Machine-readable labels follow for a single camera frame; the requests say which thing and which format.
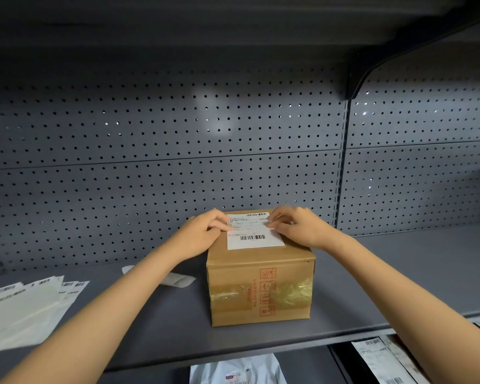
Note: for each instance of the person's right hand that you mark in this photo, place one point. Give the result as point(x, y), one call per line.
point(304, 229)

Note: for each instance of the person's left hand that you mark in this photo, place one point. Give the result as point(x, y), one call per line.
point(200, 235)

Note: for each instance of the person's left thumb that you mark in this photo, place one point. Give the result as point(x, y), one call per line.
point(215, 235)

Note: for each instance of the person's right thumb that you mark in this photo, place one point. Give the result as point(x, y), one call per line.
point(278, 229)

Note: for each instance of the white barcode shipping label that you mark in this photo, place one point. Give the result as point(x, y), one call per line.
point(254, 237)

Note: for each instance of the brown cardboard box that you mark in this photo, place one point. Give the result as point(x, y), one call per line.
point(260, 287)

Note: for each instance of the person's right forearm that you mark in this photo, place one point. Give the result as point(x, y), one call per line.
point(404, 299)

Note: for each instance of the person's left forearm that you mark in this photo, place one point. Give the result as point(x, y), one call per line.
point(104, 311)

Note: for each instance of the white label backing strip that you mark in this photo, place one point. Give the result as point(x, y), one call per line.
point(176, 279)

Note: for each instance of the grey metal shelf board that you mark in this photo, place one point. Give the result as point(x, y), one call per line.
point(164, 315)

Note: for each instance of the grey perforated back panel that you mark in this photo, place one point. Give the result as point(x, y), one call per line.
point(416, 187)
point(424, 115)
point(104, 203)
point(144, 119)

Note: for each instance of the white plastic mailer bag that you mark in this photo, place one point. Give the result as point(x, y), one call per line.
point(240, 369)

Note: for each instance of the white shipping label sheet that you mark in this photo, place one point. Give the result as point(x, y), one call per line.
point(68, 285)
point(81, 284)
point(20, 319)
point(44, 282)

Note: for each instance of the white labelled flat parcel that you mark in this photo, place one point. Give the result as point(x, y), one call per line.
point(378, 361)

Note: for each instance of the grey metal overhead shelf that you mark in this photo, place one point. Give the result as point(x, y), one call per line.
point(184, 27)

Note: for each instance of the grey slotted upright post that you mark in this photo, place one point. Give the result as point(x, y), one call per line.
point(342, 163)

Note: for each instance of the dark curved shelf bracket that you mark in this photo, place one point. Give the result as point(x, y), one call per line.
point(368, 71)

